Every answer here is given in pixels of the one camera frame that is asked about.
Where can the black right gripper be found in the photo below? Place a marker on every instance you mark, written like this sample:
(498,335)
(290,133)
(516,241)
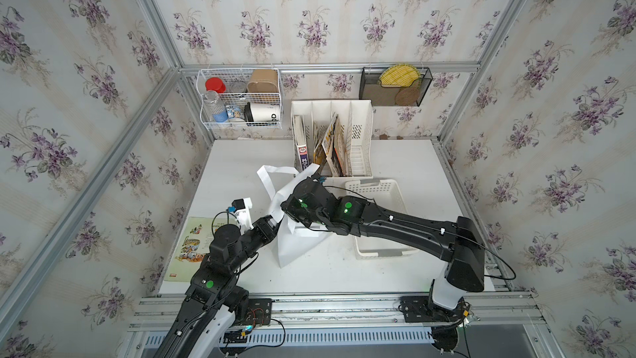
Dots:
(288,205)

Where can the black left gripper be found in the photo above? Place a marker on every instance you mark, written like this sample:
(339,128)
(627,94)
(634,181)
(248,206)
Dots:
(263,232)

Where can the white insulated delivery bag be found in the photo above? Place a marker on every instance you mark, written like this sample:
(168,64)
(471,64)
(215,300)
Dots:
(294,240)

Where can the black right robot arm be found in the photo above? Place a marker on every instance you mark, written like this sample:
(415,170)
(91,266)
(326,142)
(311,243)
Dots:
(456,243)

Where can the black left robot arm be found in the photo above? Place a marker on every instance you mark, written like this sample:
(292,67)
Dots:
(214,300)

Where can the yellow book in organizer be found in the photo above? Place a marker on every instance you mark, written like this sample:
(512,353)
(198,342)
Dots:
(324,139)

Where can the colourful history book in organizer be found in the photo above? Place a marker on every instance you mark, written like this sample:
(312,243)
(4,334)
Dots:
(339,155)

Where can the green children's history book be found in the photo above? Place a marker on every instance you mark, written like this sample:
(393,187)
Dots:
(192,245)

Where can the white perforated file organizer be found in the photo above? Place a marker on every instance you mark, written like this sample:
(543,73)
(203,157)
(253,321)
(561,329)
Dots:
(357,121)

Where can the red white thick book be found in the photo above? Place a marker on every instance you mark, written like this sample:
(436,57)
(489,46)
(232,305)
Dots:
(300,141)

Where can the white black cup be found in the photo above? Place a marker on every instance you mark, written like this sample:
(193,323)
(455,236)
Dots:
(262,113)

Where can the clear plastic bottle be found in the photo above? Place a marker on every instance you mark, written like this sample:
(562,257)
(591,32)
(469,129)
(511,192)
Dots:
(215,107)

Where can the brown woven round coaster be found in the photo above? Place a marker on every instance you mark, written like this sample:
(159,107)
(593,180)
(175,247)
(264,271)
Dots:
(408,96)

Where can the red lidded jar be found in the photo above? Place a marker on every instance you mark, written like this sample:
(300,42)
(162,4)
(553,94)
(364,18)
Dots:
(215,84)

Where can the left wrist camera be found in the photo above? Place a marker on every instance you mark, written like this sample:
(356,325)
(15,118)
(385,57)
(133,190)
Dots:
(240,211)

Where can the white wire wall basket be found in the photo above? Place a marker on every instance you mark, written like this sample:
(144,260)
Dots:
(236,96)

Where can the black mesh wall basket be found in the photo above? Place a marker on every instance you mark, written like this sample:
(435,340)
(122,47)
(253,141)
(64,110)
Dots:
(380,96)

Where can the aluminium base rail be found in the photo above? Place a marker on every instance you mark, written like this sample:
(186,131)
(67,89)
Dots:
(371,319)

